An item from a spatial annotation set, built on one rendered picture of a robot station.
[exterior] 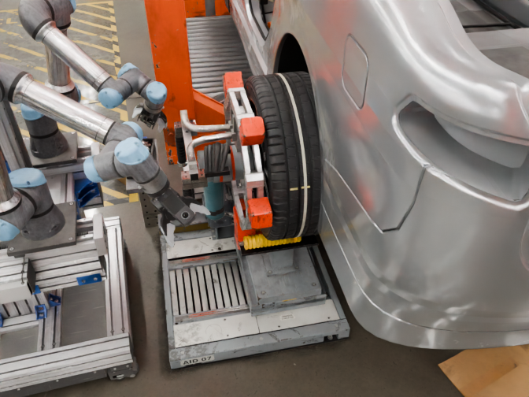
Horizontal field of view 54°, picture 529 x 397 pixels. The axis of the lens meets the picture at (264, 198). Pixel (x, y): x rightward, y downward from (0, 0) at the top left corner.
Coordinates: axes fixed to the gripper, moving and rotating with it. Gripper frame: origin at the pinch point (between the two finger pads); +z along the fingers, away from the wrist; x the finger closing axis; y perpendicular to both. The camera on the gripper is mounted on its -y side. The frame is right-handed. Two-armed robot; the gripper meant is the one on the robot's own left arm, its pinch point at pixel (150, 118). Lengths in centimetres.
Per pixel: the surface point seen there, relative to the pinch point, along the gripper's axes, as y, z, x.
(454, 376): 45, -16, 168
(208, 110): -22.3, 12.4, 20.4
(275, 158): 13, -58, 47
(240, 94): -10.9, -40.1, 27.5
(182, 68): -25.9, -5.1, 1.7
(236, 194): 13.3, -2.6, 48.1
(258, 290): 44, 12, 78
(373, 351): 48, 3, 138
